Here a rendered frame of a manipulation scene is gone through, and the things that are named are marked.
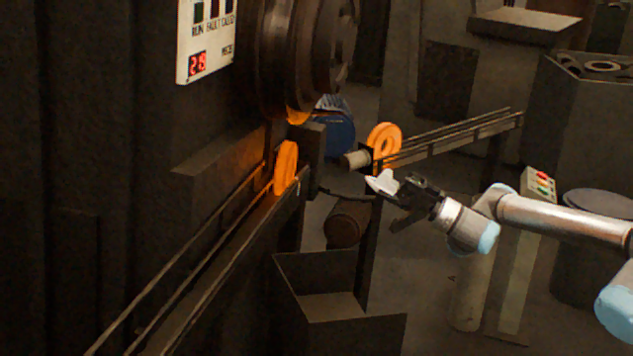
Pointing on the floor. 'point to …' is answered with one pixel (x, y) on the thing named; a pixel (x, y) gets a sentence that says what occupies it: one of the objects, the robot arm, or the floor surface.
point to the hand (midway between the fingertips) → (368, 181)
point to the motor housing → (347, 225)
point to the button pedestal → (518, 274)
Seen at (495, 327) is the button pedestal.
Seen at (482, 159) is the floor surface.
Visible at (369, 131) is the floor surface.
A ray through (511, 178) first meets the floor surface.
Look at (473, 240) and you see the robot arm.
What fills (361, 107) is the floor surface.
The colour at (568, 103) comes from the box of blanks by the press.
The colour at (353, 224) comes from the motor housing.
